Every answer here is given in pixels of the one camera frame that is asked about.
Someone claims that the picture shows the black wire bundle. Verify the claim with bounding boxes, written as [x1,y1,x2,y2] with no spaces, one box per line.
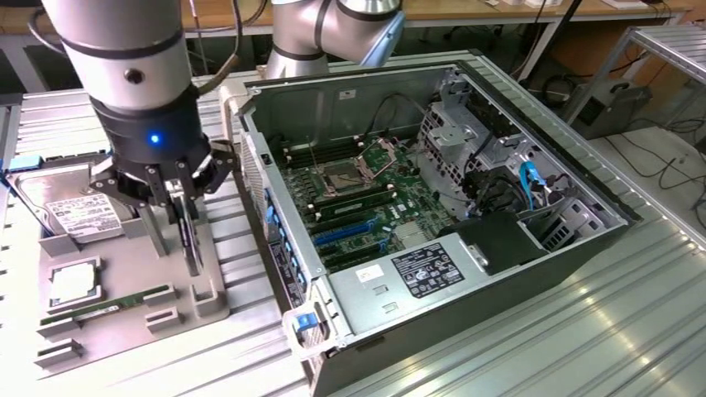
[462,172,534,217]

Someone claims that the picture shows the silver chipset heatsink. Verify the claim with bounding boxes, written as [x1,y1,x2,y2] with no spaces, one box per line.
[393,224,438,244]

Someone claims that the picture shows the black looped case wire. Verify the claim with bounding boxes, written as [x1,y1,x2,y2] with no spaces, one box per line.
[371,93,430,138]

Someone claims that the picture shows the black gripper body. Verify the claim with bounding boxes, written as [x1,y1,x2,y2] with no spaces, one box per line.
[90,84,215,168]

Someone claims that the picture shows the metal slat side table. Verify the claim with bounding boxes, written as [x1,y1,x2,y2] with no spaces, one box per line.
[610,26,706,107]

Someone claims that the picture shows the blue card retention tabs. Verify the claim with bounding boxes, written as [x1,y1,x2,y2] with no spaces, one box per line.
[263,187,309,298]

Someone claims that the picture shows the grey parts rack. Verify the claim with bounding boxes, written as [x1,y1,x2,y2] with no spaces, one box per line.
[32,163,232,370]

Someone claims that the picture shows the black expansion slot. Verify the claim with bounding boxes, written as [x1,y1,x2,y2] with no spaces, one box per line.
[319,242,389,266]

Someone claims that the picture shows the blue disk wire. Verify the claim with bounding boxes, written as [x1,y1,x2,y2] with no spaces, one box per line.
[517,160,541,213]

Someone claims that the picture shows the black open PC case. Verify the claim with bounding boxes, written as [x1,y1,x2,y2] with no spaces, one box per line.
[219,48,646,397]

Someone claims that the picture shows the grey power supply unit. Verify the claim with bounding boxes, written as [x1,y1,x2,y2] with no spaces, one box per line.
[325,231,493,337]

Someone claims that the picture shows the metal disk bay cage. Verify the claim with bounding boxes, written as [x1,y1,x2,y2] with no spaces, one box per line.
[417,100,501,213]

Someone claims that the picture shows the blue case latch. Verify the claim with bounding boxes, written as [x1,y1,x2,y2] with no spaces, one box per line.
[290,313,321,332]

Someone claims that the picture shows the black fan shroud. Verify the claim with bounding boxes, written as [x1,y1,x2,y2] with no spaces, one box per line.
[434,210,551,277]

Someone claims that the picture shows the CPU socket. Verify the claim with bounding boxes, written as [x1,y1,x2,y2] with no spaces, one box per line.
[322,162,366,196]

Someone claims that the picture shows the silver hard disk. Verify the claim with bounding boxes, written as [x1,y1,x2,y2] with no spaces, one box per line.
[14,163,139,245]

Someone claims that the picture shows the wooden desk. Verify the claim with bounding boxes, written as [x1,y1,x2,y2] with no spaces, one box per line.
[0,0,696,41]

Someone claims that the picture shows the black graphics card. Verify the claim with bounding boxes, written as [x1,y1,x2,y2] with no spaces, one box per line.
[167,192,204,279]

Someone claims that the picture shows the long blue expansion slot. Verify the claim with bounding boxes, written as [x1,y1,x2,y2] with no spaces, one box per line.
[310,218,381,248]

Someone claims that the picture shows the black cable on white table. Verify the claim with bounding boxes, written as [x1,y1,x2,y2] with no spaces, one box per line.
[602,135,706,196]

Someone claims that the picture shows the silver CPU chip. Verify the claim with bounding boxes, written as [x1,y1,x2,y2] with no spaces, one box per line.
[48,263,99,308]

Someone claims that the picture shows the grey equipment box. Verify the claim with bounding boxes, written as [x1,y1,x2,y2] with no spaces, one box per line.
[563,80,653,141]

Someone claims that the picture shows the metal socket cover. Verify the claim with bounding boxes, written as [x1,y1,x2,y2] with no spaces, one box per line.
[355,137,399,170]

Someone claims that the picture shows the black RAM slot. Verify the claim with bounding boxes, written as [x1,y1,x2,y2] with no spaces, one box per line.
[307,185,398,210]
[283,140,366,160]
[285,146,366,170]

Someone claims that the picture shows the green motherboard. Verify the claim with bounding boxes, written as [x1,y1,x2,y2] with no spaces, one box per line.
[275,136,474,274]

